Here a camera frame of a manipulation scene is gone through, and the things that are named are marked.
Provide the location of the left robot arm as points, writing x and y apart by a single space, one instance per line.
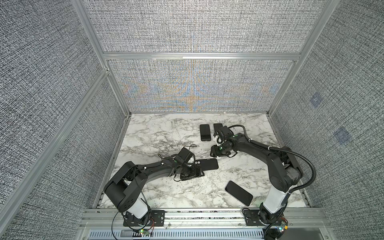
125 188

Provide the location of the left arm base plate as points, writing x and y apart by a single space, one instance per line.
152 218

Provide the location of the black smartphone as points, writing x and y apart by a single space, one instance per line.
239 193

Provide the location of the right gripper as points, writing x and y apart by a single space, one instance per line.
214 152

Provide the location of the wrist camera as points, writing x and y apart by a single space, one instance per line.
222 135
183 156

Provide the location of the black phone case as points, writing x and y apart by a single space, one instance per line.
208 164
205 133

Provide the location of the light blue phone case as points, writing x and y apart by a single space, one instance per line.
217 127

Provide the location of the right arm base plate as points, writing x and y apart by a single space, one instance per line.
252 216

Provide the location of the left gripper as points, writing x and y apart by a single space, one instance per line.
194 173

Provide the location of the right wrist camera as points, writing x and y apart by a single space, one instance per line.
222 135

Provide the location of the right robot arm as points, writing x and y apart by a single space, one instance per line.
283 169

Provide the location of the aluminium front rail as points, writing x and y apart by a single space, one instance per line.
206 224

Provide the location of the aluminium frame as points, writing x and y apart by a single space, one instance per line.
89 85

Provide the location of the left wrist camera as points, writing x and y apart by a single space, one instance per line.
183 156

